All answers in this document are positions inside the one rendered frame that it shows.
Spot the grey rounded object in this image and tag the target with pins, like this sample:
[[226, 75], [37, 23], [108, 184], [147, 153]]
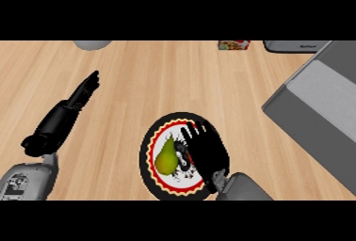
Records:
[[92, 44]]

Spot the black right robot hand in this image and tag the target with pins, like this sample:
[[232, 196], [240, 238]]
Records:
[[209, 147]]

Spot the green pear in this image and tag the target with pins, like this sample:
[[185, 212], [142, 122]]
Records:
[[167, 158]]

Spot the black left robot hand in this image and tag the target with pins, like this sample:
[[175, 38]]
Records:
[[60, 120]]

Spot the dark grey flat appliance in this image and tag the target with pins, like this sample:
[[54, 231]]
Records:
[[291, 46]]

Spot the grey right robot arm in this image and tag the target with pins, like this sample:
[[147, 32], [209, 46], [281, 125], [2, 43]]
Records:
[[241, 187]]

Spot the black rimmed patterned plate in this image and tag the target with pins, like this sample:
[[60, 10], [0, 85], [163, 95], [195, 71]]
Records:
[[157, 185]]

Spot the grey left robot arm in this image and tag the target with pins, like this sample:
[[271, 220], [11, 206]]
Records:
[[29, 182]]

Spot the large grey box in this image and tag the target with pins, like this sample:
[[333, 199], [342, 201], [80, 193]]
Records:
[[315, 113]]

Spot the small colourful printed box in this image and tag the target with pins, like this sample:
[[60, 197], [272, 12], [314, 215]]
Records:
[[234, 44]]

